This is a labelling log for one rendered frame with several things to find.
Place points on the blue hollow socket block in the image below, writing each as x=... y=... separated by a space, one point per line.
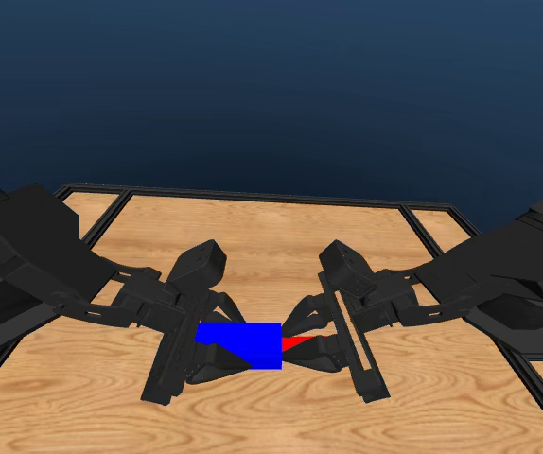
x=252 y=338

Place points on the thin red peg bar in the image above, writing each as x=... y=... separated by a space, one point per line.
x=290 y=343

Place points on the black table frame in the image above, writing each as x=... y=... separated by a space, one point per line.
x=252 y=194

